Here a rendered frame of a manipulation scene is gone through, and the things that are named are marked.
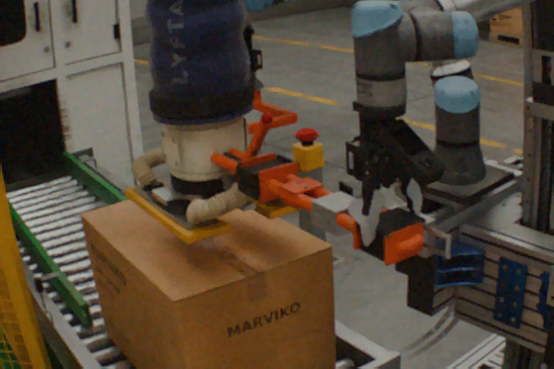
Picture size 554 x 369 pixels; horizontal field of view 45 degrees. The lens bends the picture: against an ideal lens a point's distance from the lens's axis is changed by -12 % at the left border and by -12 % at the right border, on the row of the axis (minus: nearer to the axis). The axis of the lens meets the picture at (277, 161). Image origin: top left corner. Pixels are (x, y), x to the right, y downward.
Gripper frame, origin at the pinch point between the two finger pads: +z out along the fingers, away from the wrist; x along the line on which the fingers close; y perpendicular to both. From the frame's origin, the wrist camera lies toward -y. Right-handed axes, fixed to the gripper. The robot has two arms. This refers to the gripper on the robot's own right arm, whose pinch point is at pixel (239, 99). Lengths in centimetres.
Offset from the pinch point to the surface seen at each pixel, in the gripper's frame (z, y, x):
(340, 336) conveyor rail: 60, 34, 4
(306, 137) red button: 15.4, -1.6, 21.7
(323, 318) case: 43, 46, -9
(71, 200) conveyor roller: 64, -137, -14
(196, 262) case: 25, 33, -34
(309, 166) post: 24.1, -1.0, 21.7
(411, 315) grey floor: 118, -32, 94
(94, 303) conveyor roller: 66, -40, -40
